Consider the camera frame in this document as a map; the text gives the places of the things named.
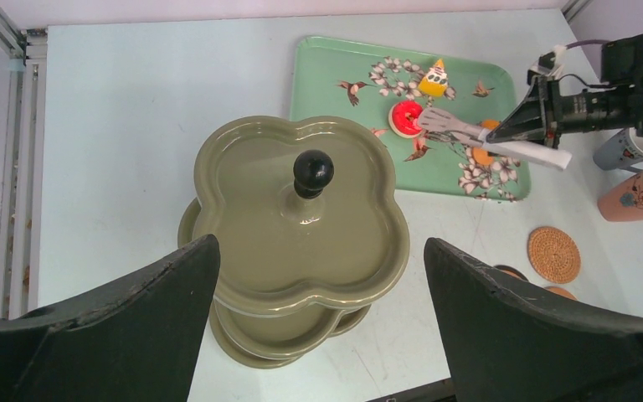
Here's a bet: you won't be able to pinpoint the orange-handled cup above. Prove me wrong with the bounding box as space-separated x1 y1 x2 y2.
597 171 643 222

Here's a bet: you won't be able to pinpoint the yellow toy cake slice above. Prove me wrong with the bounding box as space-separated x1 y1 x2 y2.
418 59 449 97

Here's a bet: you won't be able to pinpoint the middle white cup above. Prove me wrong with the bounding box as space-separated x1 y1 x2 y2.
593 128 643 171

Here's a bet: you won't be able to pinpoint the red toy donut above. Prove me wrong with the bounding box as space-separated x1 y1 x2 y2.
388 100 424 139

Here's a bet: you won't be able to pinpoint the metal serving tongs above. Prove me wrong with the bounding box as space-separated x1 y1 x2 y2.
417 107 572 171

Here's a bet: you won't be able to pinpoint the yellow smiley face coaster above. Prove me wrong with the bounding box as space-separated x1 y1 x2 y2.
495 265 527 281

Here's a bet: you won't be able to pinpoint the orange toy fish pastry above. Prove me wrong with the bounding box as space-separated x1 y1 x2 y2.
480 119 501 131

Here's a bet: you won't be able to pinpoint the orange toy cookie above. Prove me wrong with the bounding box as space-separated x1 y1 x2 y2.
471 147 495 166

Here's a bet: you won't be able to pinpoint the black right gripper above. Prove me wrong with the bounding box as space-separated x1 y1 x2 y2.
485 77 638 147

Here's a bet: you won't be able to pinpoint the near round cork coaster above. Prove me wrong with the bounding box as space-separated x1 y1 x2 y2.
545 286 577 301

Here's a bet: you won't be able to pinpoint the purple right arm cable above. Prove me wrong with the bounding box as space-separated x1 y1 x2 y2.
564 39 611 51

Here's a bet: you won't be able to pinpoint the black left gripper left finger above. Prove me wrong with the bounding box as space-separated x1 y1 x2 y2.
0 234 220 401

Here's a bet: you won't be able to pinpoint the green floral serving tray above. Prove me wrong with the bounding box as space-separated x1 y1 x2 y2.
290 37 531 202

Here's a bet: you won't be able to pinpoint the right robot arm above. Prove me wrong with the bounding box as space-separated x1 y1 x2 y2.
486 34 643 147

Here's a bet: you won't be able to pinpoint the green three-tier serving stand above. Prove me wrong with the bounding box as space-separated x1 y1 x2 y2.
177 116 409 369

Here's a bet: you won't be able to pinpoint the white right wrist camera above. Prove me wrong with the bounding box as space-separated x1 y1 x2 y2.
527 45 568 85

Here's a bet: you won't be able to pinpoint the far round cork coaster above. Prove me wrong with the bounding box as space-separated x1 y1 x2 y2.
527 226 582 284

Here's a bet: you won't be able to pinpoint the round cork coaster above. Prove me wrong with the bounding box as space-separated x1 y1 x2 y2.
527 226 582 284
545 286 577 301

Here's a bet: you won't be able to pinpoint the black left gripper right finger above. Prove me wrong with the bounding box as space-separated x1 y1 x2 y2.
424 238 643 401

